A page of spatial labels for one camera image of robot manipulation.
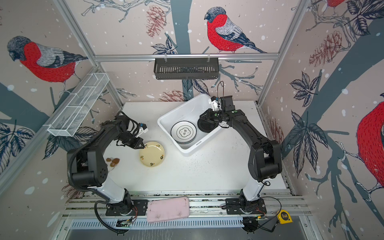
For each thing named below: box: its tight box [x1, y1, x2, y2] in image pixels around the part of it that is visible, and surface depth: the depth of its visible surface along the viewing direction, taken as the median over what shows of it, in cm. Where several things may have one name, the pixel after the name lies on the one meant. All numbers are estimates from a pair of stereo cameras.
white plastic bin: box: [157, 94, 223, 156], surface depth 102 cm
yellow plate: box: [139, 141, 166, 167], surface depth 90 cm
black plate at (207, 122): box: [197, 108, 219, 133], surface depth 82 cm
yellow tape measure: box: [277, 209, 293, 225], surface depth 70 cm
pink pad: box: [146, 196, 190, 223], surface depth 73 cm
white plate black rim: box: [170, 120, 197, 144], surface depth 103 cm
